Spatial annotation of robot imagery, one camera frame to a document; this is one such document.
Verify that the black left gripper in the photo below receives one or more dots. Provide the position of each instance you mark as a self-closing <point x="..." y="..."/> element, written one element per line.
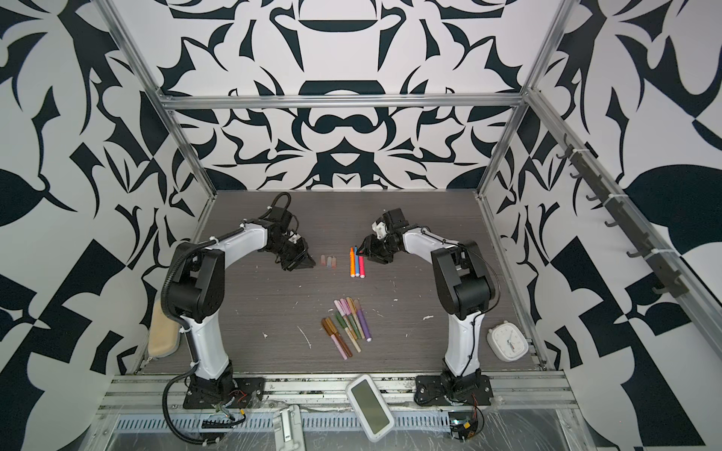
<point x="305" y="257"/>

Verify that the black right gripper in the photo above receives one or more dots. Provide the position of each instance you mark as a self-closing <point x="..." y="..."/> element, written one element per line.
<point x="371" y="242"/>

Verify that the pink red highlighter pen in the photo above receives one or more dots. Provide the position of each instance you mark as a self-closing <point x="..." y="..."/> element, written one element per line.
<point x="361" y="266"/>

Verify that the gold cap beige marker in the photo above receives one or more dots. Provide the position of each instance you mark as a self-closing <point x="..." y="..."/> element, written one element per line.
<point x="352" y="306"/>

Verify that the pink cap green marker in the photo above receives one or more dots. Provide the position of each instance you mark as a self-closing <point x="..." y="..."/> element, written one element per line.
<point x="349" y="316"/>

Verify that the purple highlighter pen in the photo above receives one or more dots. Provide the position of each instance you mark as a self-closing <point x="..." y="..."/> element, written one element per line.
<point x="363" y="322"/>

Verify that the orange highlighter pen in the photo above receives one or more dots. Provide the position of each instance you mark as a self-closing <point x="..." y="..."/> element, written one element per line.
<point x="352" y="270"/>

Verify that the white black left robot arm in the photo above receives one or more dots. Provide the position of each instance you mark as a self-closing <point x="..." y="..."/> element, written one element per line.
<point x="194" y="289"/>

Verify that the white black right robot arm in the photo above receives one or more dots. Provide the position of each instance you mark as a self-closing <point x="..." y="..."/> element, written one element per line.
<point x="464" y="285"/>

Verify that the light pink cap brown marker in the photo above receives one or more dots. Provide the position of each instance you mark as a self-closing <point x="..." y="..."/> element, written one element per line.
<point x="340" y="308"/>

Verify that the gold cap brown marker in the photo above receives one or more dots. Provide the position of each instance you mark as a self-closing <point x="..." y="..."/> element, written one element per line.
<point x="333" y="331"/>

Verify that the beige sponge block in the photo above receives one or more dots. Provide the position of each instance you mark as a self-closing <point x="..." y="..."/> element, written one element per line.
<point x="164" y="334"/>

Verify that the white square alarm clock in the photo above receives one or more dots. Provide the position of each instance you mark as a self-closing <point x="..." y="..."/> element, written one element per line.
<point x="507" y="342"/>

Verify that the aluminium horizontal back bar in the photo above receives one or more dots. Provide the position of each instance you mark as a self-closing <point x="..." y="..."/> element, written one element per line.
<point x="177" y="103"/>

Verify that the white tablet device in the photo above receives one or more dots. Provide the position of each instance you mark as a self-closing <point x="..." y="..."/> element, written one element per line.
<point x="370" y="408"/>

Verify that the small circuit board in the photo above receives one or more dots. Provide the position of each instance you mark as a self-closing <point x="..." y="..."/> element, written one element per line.
<point x="463" y="426"/>

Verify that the grey hook rack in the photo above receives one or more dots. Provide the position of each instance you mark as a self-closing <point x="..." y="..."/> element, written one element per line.
<point x="626" y="216"/>

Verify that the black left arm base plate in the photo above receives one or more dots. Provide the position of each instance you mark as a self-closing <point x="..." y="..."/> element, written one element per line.
<point x="236" y="394"/>

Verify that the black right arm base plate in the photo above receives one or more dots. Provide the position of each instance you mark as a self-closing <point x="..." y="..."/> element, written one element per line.
<point x="445" y="390"/>

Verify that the aluminium corner post back left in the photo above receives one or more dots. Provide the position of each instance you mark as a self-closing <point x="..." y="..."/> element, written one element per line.
<point x="123" y="38"/>

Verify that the aluminium corner post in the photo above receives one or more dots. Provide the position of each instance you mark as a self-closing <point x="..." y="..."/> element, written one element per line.
<point x="123" y="38"/>
<point x="548" y="47"/>

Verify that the white bracket front rail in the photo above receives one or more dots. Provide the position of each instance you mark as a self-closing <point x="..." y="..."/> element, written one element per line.
<point x="288" y="429"/>

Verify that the aluminium corner post back right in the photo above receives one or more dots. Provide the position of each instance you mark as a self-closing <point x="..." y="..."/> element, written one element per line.
<point x="548" y="47"/>

